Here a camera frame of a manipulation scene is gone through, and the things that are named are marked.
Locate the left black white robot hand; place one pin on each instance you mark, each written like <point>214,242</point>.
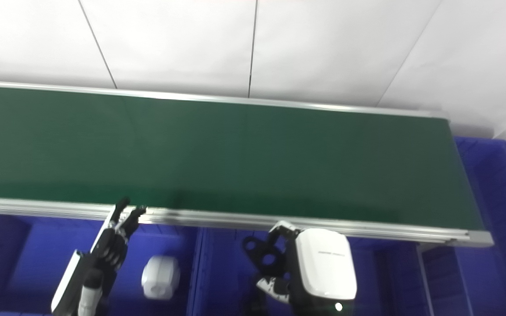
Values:
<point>103,254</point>

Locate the black flanged machine part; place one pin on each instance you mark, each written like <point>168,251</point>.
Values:
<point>264,254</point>

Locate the white cylindrical plastic part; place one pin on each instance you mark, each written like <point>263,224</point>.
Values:
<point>160,277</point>

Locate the green conveyor belt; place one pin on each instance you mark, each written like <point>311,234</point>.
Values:
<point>235,162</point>

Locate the blue plastic bin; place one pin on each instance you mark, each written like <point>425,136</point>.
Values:
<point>29,263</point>
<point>494,219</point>
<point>389,281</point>

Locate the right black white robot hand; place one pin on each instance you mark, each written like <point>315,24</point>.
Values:
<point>323,263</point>

